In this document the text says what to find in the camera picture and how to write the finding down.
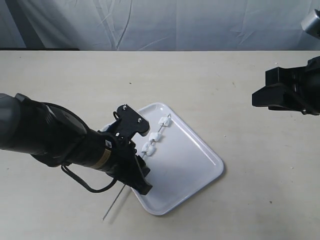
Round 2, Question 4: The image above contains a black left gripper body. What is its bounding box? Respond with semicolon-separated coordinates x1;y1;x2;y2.
103;121;142;185

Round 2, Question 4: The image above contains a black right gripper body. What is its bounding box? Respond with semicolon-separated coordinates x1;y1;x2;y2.
265;56;320;115

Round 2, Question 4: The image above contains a white marshmallow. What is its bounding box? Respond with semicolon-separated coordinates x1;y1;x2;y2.
141;142;156;156
149;132;162;143
158;116;171;127

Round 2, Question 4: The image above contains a white marshmallow top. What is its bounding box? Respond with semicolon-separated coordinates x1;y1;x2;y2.
158;116;171;127

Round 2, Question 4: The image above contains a thin metal skewer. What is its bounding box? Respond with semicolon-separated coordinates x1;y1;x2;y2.
102;113;171;222

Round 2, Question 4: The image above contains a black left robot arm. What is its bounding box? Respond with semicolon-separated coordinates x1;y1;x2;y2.
0;93;152;195

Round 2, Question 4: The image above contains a white plastic tray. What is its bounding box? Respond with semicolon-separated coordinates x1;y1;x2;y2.
96;101;225;216

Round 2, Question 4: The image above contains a white backdrop curtain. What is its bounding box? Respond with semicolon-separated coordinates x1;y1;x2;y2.
0;0;320;51

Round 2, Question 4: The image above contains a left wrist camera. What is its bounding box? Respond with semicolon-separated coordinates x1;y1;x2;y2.
113;104;150;139

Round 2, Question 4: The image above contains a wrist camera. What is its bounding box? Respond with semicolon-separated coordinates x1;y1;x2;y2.
113;104;150;139
301;9;320;39

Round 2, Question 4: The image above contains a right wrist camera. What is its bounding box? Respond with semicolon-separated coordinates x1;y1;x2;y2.
301;9;320;39

